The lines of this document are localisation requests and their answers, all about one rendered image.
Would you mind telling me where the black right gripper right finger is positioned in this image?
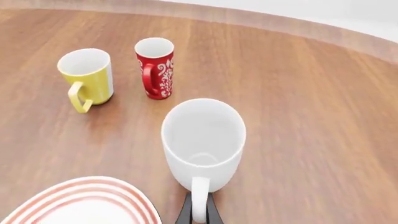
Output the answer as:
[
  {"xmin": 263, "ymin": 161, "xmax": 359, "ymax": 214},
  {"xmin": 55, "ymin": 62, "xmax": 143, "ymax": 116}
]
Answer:
[{"xmin": 205, "ymin": 192, "xmax": 224, "ymax": 224}]

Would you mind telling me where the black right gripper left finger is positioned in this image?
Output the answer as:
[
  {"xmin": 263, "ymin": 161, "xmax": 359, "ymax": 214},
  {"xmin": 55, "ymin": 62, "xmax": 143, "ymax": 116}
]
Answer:
[{"xmin": 174, "ymin": 192, "xmax": 193, "ymax": 224}]

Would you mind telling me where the white plate with red rings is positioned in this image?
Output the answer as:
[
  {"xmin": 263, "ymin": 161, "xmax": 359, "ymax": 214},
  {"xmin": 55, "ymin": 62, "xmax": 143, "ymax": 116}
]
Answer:
[{"xmin": 0, "ymin": 175, "xmax": 163, "ymax": 224}]

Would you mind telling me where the red mug with white pattern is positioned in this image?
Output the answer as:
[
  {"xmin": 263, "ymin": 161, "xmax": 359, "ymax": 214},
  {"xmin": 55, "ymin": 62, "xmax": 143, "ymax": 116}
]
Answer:
[{"xmin": 134, "ymin": 37, "xmax": 175, "ymax": 101}]

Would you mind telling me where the yellow and white mug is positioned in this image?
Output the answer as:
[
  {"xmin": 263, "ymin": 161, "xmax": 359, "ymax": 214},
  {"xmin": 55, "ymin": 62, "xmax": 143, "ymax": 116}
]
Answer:
[{"xmin": 57, "ymin": 48, "xmax": 114, "ymax": 114}]

